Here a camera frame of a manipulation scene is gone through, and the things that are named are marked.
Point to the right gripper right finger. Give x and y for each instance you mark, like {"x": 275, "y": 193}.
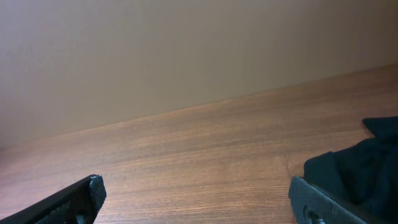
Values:
{"x": 314, "y": 205}

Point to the black garment on right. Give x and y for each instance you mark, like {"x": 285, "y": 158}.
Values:
{"x": 364, "y": 174}

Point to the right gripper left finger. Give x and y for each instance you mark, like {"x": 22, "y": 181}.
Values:
{"x": 78, "y": 203}

